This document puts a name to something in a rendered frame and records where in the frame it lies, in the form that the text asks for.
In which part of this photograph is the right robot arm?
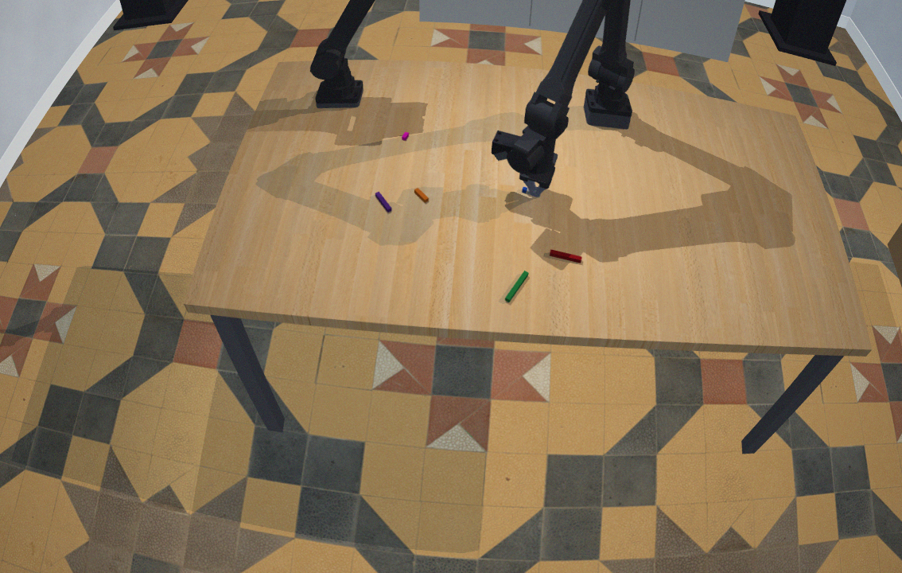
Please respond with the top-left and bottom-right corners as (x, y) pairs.
(310, 0), (375, 103)

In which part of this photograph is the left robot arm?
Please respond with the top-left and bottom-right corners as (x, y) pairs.
(492, 0), (635, 174)

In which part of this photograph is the green rod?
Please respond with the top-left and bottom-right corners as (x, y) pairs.
(505, 271), (529, 302)

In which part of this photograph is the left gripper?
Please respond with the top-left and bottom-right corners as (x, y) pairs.
(519, 152), (558, 197)

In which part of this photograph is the dark red rod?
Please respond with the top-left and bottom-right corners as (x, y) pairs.
(550, 249), (581, 263)

